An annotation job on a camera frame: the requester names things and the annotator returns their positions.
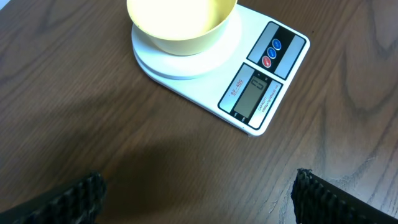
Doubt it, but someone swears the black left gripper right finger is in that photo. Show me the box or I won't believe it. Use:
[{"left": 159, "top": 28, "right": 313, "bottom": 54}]
[{"left": 291, "top": 168, "right": 397, "bottom": 224}]

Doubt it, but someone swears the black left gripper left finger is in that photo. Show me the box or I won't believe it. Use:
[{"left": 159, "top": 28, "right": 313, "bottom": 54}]
[{"left": 1, "top": 172, "right": 107, "bottom": 224}]

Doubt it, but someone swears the white digital kitchen scale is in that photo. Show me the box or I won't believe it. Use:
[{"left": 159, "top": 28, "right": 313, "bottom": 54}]
[{"left": 131, "top": 5, "right": 310, "bottom": 136}]

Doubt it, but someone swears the yellow bowl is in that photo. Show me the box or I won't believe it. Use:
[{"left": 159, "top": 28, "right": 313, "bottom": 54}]
[{"left": 126, "top": 0, "right": 237, "bottom": 56}]

